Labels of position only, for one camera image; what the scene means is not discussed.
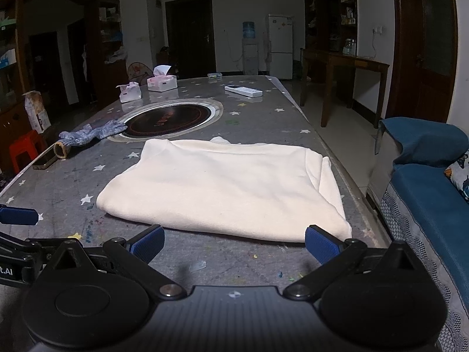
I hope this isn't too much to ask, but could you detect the arched wooden shelf unit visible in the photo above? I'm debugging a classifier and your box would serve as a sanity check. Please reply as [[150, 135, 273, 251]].
[[0, 0, 127, 177]]

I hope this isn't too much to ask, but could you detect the white refrigerator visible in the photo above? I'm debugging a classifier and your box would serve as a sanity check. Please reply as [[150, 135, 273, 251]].
[[266, 14, 295, 80]]

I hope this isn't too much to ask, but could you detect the floor fan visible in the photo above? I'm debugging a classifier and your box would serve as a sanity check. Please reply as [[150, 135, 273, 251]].
[[127, 61, 154, 83]]

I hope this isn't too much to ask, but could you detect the blue knitted glove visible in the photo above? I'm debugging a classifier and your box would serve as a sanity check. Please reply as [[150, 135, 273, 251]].
[[54, 119, 128, 160]]

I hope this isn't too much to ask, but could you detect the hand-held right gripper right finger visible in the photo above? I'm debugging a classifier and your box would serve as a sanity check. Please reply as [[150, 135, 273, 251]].
[[282, 222, 422, 300]]

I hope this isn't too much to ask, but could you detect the pink white tissue box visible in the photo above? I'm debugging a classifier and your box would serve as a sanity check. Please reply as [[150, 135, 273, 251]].
[[147, 65, 178, 92]]

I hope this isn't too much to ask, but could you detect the red plastic stool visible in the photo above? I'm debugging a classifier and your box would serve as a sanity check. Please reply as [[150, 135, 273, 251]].
[[8, 130, 48, 175]]

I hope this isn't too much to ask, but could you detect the white water dispenser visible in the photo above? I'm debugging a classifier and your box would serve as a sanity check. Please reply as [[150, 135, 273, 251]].
[[241, 38, 259, 76]]

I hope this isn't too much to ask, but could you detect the dark inner room door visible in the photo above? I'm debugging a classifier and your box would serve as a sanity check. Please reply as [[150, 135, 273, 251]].
[[29, 31, 61, 116]]

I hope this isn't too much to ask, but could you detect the white remote control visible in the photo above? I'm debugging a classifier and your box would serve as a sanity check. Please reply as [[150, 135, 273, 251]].
[[224, 84, 264, 98]]

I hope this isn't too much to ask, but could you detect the white brown paper bag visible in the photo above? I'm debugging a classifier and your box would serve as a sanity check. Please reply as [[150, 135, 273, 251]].
[[23, 90, 52, 134]]

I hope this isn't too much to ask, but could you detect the blue sofa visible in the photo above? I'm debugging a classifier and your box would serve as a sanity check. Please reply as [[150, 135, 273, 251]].
[[374, 116, 469, 352]]

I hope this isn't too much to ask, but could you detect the tall wooden shelf cabinet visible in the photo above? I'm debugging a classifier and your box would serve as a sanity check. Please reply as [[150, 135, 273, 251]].
[[304, 0, 358, 81]]

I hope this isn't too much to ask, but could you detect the round black induction cooktop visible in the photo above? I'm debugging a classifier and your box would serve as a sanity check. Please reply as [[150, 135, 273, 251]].
[[110, 98, 224, 143]]

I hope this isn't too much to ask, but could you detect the cream sweatshirt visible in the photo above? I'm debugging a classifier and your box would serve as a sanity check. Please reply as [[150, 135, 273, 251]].
[[96, 136, 353, 244]]

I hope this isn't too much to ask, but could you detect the wooden side table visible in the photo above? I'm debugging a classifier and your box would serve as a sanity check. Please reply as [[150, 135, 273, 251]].
[[300, 48, 390, 129]]

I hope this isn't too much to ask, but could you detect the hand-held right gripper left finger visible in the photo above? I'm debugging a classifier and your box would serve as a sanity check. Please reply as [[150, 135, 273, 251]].
[[47, 222, 187, 300]]

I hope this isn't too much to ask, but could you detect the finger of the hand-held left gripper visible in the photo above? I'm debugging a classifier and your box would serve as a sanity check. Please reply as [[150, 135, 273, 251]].
[[0, 230, 79, 262], [0, 206, 39, 226]]

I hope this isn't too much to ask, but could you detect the dark smartphone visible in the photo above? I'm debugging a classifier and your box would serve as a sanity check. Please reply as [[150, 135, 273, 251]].
[[32, 150, 59, 170]]

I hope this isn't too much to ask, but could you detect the butterfly patterned cushion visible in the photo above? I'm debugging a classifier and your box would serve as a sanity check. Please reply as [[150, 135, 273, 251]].
[[444, 150, 469, 204]]

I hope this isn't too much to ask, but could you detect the dark wooden door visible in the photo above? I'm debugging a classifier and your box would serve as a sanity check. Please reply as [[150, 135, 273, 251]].
[[165, 0, 215, 79]]

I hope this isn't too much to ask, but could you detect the grey star-printed table cover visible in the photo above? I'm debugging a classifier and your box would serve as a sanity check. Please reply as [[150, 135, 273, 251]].
[[0, 75, 391, 297]]

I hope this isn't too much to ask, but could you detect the wooden door with glass pane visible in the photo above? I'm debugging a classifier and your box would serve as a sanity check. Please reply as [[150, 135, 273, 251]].
[[386, 0, 458, 123]]

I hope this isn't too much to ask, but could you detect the small pink tissue pack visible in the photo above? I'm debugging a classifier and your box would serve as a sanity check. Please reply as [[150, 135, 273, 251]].
[[116, 81, 143, 103]]

